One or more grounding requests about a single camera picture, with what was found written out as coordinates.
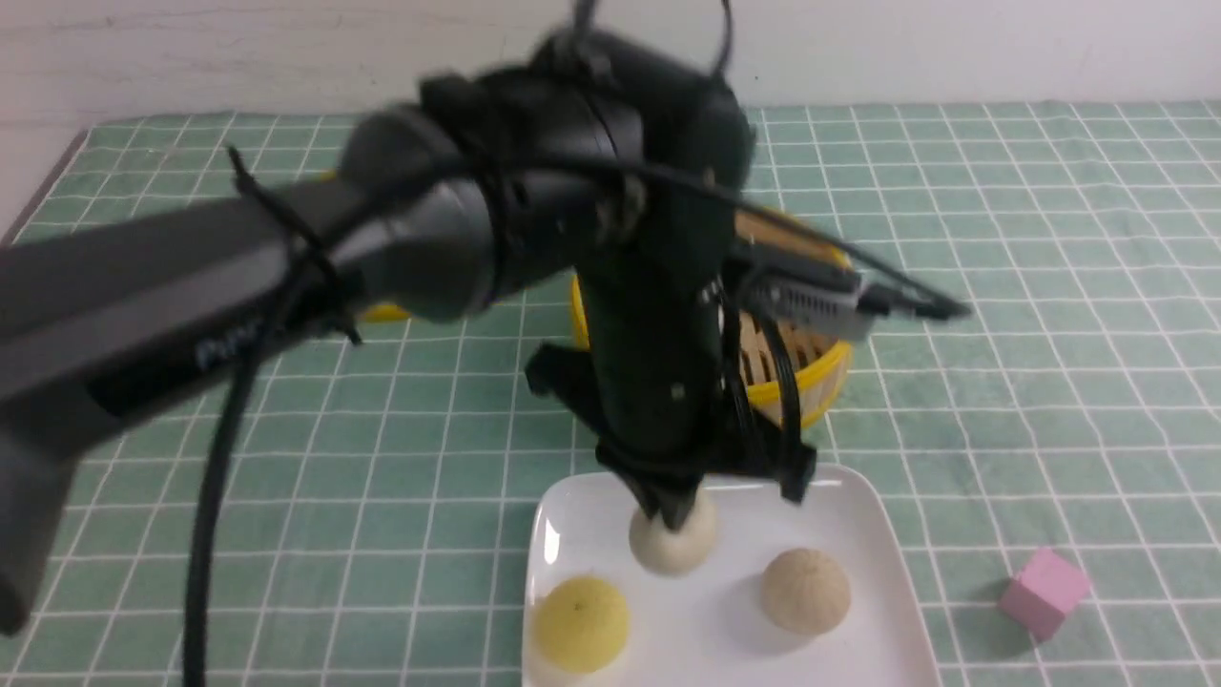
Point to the white square plate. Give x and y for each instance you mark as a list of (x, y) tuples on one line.
[(707, 629)]

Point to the pink cube block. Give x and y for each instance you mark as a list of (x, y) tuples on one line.
[(1044, 593)]

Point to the beige steamed bun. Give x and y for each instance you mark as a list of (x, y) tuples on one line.
[(805, 592)]

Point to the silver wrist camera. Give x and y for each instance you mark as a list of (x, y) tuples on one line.
[(784, 271)]

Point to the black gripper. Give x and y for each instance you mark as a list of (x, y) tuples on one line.
[(657, 382)]

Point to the yellow steamed bun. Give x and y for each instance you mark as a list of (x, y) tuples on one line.
[(582, 626)]

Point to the yellow bamboo steamer basket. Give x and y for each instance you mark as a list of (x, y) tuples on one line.
[(820, 363)]

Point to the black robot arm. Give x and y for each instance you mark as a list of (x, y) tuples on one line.
[(598, 155)]

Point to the white steamed bun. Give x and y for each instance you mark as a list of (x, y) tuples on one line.
[(675, 553)]

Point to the green checkered tablecloth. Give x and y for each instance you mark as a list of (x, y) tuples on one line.
[(378, 512)]

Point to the yellow bamboo steamer lid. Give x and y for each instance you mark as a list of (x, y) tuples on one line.
[(384, 312)]

